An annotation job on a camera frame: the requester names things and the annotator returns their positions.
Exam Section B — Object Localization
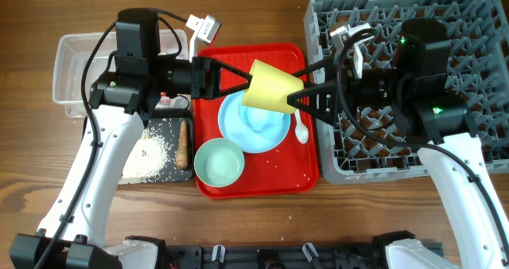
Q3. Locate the red serving tray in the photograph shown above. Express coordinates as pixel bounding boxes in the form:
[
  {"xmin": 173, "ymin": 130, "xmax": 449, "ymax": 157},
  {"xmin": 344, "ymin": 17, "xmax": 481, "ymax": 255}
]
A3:
[{"xmin": 194, "ymin": 43, "xmax": 320, "ymax": 199}]

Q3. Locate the black plastic tray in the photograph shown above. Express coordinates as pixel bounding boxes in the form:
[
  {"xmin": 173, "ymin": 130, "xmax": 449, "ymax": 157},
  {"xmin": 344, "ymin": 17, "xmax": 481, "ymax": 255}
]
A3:
[{"xmin": 81, "ymin": 108, "xmax": 196, "ymax": 185}]

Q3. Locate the white plastic spoon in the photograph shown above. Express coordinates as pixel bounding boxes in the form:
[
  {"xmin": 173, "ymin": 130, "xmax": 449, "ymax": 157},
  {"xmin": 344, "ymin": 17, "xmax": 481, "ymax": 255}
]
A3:
[{"xmin": 294, "ymin": 109, "xmax": 309, "ymax": 144}]

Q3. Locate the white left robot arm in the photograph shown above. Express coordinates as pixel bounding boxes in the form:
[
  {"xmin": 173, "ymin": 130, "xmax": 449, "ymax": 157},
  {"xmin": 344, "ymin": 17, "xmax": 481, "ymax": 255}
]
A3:
[{"xmin": 10, "ymin": 8, "xmax": 230, "ymax": 268}]

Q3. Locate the red snack wrapper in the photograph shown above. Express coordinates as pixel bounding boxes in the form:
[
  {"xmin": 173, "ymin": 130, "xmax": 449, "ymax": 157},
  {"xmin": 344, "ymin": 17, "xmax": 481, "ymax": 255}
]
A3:
[{"xmin": 156, "ymin": 96, "xmax": 189, "ymax": 108}]

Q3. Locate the cooked white rice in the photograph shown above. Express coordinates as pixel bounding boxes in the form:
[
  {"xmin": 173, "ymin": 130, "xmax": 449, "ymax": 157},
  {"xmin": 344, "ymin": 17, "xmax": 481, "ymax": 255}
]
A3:
[{"xmin": 119, "ymin": 118, "xmax": 185, "ymax": 185}]

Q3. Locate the grey dishwasher rack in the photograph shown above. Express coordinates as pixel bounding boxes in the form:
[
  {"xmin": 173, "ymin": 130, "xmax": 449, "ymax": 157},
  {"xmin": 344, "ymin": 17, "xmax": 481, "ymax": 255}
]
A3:
[{"xmin": 304, "ymin": 0, "xmax": 508, "ymax": 185}]

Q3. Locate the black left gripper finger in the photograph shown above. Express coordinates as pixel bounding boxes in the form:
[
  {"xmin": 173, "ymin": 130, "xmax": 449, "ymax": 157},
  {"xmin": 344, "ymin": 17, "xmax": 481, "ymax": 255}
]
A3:
[
  {"xmin": 215, "ymin": 80, "xmax": 251, "ymax": 98},
  {"xmin": 206, "ymin": 58, "xmax": 252, "ymax": 82}
]

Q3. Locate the green rice bowl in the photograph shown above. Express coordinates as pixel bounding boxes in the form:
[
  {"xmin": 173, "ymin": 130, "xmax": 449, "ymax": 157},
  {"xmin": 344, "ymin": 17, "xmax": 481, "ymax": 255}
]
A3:
[{"xmin": 194, "ymin": 138, "xmax": 245, "ymax": 188}]

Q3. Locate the yellow plastic cup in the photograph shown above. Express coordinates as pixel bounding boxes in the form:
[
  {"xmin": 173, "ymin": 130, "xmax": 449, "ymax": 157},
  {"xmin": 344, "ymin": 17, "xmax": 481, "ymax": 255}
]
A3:
[{"xmin": 242, "ymin": 60, "xmax": 304, "ymax": 114}]

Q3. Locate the light blue plate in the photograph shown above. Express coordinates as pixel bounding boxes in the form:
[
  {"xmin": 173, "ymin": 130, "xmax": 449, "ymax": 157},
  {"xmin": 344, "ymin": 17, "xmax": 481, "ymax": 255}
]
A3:
[{"xmin": 218, "ymin": 92, "xmax": 291, "ymax": 154}]

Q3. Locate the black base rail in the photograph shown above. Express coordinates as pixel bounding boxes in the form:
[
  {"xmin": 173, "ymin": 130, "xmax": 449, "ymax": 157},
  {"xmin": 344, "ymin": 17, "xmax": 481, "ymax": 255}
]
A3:
[{"xmin": 166, "ymin": 243, "xmax": 388, "ymax": 269}]

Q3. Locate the brown bread stick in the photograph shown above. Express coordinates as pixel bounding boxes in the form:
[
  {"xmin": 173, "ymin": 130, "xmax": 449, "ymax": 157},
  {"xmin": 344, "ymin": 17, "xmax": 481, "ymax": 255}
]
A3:
[{"xmin": 175, "ymin": 120, "xmax": 188, "ymax": 170}]

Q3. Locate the clear plastic storage bin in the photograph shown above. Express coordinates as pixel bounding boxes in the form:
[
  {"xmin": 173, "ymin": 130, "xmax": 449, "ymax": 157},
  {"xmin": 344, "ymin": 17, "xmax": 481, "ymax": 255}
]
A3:
[{"xmin": 52, "ymin": 29, "xmax": 188, "ymax": 118}]

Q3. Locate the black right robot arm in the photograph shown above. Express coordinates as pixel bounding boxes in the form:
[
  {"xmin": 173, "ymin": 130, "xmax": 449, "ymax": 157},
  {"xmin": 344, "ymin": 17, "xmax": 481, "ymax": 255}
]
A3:
[{"xmin": 212, "ymin": 18, "xmax": 508, "ymax": 268}]

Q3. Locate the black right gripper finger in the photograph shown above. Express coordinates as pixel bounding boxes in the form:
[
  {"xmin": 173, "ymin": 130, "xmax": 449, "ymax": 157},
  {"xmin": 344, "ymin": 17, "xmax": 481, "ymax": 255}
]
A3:
[
  {"xmin": 287, "ymin": 81, "xmax": 338, "ymax": 126},
  {"xmin": 293, "ymin": 57, "xmax": 333, "ymax": 77}
]

